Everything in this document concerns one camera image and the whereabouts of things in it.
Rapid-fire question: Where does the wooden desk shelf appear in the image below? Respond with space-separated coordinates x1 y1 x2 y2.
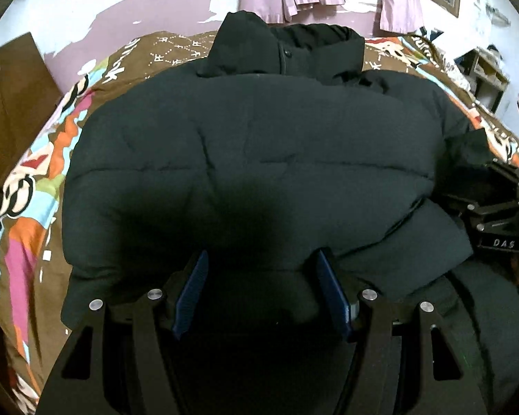
454 47 511 113

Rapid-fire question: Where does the black puffer jacket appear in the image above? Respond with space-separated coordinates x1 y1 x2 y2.
61 10 519 415

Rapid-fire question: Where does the brown printed blanket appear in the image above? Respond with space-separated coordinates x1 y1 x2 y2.
0 30 519 407

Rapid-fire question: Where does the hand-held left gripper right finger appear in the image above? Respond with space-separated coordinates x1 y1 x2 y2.
313 247 489 415

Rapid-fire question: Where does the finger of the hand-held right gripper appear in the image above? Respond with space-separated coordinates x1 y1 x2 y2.
480 162 519 188
440 194 519 233

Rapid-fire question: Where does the wooden headboard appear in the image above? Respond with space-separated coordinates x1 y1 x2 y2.
0 32 63 195

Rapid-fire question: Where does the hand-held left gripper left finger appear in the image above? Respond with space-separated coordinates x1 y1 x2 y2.
35 248 210 415

